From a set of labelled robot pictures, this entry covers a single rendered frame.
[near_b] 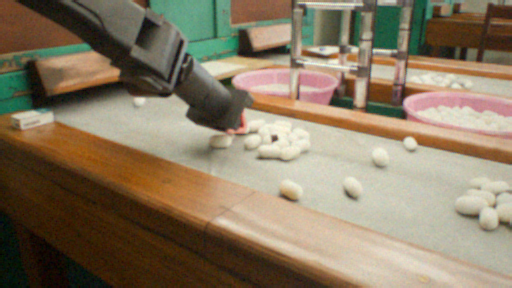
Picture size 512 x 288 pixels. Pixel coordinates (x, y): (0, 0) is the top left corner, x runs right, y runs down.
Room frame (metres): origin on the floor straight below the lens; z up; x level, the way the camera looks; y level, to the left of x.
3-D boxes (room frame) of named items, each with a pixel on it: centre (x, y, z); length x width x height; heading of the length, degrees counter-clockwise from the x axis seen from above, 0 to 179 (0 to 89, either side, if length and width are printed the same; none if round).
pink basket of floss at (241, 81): (1.02, -0.07, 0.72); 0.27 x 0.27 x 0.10
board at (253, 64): (1.15, 0.10, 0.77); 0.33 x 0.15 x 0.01; 144
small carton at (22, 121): (0.68, 0.40, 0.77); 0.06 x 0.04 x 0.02; 144
